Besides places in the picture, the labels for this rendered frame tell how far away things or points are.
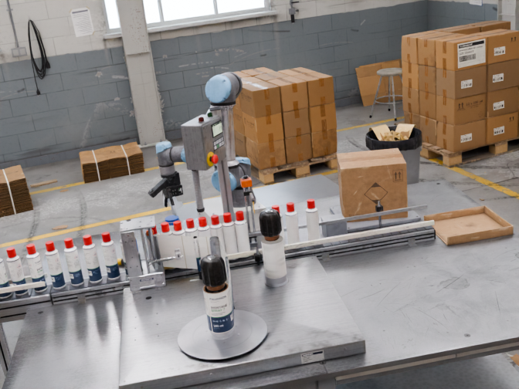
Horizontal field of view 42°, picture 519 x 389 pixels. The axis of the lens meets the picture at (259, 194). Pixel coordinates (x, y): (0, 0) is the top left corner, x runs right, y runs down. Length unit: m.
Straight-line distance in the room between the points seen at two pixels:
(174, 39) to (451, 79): 3.44
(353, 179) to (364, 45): 6.09
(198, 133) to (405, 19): 6.91
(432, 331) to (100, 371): 1.13
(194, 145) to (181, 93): 5.61
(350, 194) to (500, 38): 3.66
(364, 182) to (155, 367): 1.38
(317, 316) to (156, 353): 0.56
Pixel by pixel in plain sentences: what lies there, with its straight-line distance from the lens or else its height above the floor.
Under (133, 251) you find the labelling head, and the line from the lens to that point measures 2.69.
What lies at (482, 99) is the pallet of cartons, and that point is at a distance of 6.54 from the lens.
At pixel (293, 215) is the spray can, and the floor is 1.04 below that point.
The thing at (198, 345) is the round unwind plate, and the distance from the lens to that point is 2.31.
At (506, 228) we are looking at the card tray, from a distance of 3.10.
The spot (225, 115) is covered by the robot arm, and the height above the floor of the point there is 1.42.
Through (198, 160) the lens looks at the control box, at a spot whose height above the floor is 1.33.
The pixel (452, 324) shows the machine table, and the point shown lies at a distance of 2.45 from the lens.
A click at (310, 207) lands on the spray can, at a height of 1.06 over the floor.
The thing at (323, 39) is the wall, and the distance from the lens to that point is 8.86.
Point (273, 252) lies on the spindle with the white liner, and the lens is 2.56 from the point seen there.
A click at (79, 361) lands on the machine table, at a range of 2.50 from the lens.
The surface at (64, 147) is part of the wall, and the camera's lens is 8.23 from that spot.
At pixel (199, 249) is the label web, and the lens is 2.71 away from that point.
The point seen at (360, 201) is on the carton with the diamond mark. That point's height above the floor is 0.95.
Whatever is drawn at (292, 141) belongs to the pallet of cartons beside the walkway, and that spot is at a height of 0.35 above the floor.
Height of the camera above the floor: 2.11
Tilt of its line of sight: 20 degrees down
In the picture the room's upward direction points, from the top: 6 degrees counter-clockwise
